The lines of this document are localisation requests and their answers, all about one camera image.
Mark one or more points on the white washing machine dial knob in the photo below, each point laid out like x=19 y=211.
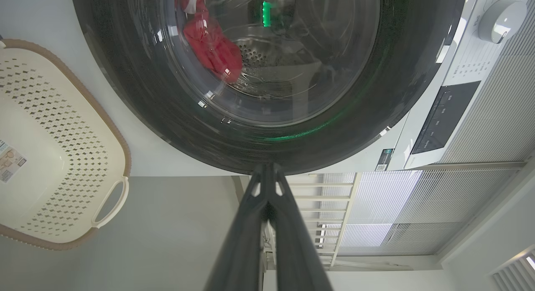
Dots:
x=499 y=21

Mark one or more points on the white window blinds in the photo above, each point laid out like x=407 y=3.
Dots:
x=418 y=207

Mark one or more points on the cream laundry basket brown rim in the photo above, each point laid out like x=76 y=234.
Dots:
x=50 y=115

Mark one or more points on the white front-load washing machine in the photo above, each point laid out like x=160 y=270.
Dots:
x=175 y=157

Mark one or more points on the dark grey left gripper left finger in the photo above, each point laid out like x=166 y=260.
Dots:
x=242 y=249

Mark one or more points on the white vent grille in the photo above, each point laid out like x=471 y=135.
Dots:
x=516 y=272

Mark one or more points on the small dark QR label sticker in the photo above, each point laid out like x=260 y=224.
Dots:
x=384 y=159

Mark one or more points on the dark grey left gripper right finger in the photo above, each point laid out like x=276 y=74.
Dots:
x=292 y=253

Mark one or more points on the white slatted rack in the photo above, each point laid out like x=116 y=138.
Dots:
x=330 y=207

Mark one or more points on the red and white garment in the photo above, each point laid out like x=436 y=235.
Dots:
x=211 y=48

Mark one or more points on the washing machine drum interior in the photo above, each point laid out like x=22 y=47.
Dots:
x=288 y=69

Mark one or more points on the printed product label sticker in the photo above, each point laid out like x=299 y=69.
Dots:
x=10 y=161

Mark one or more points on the black round glass washer door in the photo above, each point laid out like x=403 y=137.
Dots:
x=125 y=73

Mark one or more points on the dark touch control panel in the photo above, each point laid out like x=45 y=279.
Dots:
x=445 y=117

